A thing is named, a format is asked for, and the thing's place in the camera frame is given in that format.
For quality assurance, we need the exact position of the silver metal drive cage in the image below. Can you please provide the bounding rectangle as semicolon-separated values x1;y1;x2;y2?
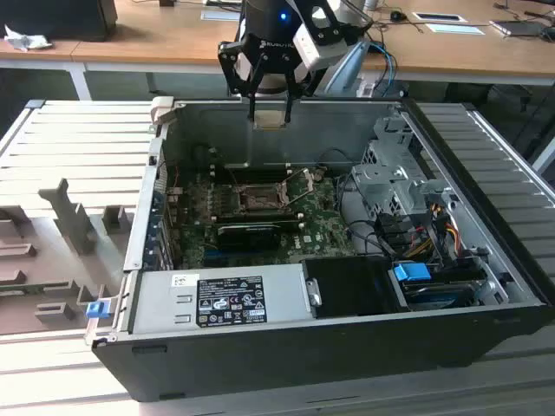
349;114;457;227

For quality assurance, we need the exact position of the black open PC case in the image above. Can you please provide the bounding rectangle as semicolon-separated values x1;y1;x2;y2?
84;97;555;402

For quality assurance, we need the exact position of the grey flat laptop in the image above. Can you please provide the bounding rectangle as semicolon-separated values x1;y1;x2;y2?
489;18;550;39

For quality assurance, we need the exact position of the large black box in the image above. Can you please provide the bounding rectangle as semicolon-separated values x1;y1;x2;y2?
0;0;119;43

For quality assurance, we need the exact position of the small square silver CPU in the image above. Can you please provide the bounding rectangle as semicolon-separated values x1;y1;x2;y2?
253;109;289;131

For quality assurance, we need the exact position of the grey parts rack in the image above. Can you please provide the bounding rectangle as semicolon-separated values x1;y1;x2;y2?
0;177;136;335

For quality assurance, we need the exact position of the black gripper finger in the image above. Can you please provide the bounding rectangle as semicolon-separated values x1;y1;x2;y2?
281;52;316;127
218;41;265;122

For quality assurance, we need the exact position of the small white wrist camera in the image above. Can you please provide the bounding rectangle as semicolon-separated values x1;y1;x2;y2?
235;53;253;84

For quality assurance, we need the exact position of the wooden office desk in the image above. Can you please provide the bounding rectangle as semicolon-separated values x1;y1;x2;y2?
0;0;555;87

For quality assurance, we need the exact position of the crumpled white paper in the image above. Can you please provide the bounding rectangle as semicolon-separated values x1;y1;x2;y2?
3;23;54;53

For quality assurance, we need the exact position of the yellow red wire bundle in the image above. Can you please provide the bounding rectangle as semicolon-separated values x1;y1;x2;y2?
407;202;461;262

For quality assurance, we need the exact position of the blue cable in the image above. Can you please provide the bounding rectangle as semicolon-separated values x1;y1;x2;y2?
368;41;399;97

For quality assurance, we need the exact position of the green motherboard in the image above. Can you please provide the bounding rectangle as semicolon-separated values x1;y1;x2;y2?
166;166;361;270

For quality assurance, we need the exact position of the silver power supply unit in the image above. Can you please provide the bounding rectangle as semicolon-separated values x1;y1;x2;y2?
128;263;314;335

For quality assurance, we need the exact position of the black internal cable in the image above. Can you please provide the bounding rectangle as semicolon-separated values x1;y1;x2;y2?
341;219;392;257

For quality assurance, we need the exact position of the black RAM slots row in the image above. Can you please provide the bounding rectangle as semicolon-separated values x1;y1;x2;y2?
213;209;305;227
211;162;297;184

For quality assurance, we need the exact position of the pale blue teach pendant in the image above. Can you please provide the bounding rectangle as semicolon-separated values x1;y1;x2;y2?
319;41;371;98

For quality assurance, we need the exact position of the hard disk in blue carrier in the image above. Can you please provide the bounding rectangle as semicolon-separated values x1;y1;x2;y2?
391;262;487;312

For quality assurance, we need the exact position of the metal socket cover frame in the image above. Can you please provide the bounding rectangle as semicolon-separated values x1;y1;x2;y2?
280;166;315;206

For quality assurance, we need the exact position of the white camera with black bracket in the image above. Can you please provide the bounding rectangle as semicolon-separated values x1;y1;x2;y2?
295;0;349;71

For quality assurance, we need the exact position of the CPU socket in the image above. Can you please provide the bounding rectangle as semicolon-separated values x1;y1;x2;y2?
233;181;290;214

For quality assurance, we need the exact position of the white desk cable port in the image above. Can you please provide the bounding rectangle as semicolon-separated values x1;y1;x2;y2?
411;10;469;24

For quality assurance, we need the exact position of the pale flat desk plate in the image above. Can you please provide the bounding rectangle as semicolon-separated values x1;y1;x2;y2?
200;9;242;23
425;23;487;36

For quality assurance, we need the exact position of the black graphics card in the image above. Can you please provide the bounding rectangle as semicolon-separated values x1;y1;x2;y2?
215;223;282;253

